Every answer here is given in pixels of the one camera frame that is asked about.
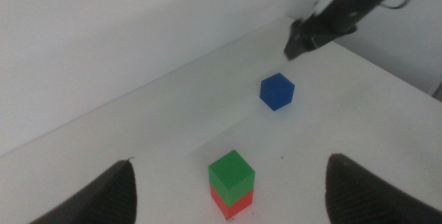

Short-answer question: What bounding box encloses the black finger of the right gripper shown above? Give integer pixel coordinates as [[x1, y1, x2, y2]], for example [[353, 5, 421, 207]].
[[309, 26, 357, 51], [282, 19, 315, 62]]

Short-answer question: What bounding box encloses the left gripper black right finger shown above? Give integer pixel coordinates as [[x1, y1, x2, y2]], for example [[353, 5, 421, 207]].
[[325, 153, 442, 224]]

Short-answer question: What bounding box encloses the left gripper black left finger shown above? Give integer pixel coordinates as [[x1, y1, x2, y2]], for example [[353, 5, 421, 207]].
[[29, 158, 138, 224]]

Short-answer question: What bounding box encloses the blue cube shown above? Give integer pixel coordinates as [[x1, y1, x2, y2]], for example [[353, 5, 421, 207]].
[[259, 72, 296, 112]]

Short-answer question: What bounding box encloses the red cube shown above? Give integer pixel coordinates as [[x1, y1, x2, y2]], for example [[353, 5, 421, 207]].
[[209, 185, 254, 221]]

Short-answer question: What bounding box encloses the green cube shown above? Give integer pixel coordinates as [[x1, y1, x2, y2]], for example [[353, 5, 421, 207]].
[[208, 149, 256, 207]]

